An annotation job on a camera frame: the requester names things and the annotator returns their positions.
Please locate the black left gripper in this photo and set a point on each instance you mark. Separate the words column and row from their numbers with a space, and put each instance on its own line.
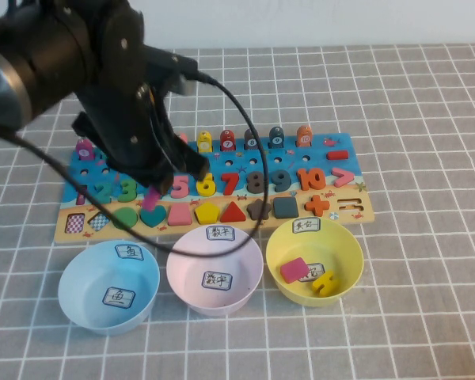
column 122, row 130

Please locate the pink number one block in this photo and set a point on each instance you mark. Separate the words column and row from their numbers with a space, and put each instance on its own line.
column 151, row 200

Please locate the light pink plastic bowl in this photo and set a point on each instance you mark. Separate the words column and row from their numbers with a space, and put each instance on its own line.
column 190, row 269

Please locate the light blue plastic bowl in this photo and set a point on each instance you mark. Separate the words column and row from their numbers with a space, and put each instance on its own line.
column 87, row 277

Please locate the colourful wooden puzzle board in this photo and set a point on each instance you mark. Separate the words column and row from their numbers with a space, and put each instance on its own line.
column 318, row 152

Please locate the yellow plastic bowl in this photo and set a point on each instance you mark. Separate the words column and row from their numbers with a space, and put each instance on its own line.
column 332, row 245

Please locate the pink number five block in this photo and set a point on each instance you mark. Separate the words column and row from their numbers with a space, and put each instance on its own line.
column 180, row 189

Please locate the pink fish peg five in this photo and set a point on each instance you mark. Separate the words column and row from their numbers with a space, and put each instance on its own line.
column 183, row 137

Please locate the yellow number six block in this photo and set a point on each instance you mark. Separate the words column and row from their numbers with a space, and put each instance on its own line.
column 206, row 190

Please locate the yellow fish peg six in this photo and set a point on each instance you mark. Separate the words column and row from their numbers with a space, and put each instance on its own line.
column 204, row 141

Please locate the pink trapezoid block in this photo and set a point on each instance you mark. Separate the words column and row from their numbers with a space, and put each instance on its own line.
column 180, row 215

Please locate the teal heart block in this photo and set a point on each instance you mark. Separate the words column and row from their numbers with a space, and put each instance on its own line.
column 154, row 218

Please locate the green number three block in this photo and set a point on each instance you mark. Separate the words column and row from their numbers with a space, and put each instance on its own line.
column 126, row 191

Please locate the yellow pentagon block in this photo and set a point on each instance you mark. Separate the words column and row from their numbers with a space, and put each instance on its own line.
column 206, row 214

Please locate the red number seven block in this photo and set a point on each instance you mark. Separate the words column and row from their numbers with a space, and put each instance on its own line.
column 230, row 183

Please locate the red fish peg seven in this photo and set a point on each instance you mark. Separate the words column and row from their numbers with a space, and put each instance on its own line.
column 228, row 140

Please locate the green circle block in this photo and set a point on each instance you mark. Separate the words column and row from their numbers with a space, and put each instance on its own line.
column 128, row 217

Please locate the red triangle block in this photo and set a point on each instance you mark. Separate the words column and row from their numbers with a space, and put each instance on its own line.
column 232, row 214

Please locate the teal number two block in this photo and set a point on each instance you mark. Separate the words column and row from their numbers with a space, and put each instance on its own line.
column 103, row 189

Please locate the brown fish peg eight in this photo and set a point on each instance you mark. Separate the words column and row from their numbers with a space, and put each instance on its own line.
column 250, row 139

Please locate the brown number eight block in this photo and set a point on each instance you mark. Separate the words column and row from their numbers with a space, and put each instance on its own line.
column 255, row 184

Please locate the brown star block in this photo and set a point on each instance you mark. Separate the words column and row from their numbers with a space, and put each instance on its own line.
column 255, row 210

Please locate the purple fish peg one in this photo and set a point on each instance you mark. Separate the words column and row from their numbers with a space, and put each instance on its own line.
column 84, row 149

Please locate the dark blue fish peg nine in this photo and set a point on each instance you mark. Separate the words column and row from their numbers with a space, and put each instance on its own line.
column 276, row 137

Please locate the dark blue number nine block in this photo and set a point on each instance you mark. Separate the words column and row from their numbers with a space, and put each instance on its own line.
column 282, row 178

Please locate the dark blue square block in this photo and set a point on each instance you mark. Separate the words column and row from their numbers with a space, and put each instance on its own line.
column 285, row 207

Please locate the orange fish peg ten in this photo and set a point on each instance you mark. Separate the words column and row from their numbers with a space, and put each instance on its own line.
column 305, row 136

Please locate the orange number ten block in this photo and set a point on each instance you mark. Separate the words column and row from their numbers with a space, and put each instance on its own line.
column 316, row 180

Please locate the orange plus sign block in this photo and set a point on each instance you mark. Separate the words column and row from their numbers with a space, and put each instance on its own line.
column 317, row 206

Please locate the pink rectangle block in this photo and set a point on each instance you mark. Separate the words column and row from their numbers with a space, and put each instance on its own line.
column 294, row 270

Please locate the red minus sign block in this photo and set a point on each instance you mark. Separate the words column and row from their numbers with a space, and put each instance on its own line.
column 337, row 154

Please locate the pink greater-than sign block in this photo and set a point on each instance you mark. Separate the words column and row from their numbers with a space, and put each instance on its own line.
column 345, row 177

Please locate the yellow equals sign block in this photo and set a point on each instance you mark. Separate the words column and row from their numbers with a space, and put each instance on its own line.
column 324, row 283

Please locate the grey checked tablecloth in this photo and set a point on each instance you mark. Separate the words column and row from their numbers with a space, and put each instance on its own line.
column 419, row 118

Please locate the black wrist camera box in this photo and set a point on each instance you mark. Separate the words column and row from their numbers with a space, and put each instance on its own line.
column 166, row 67

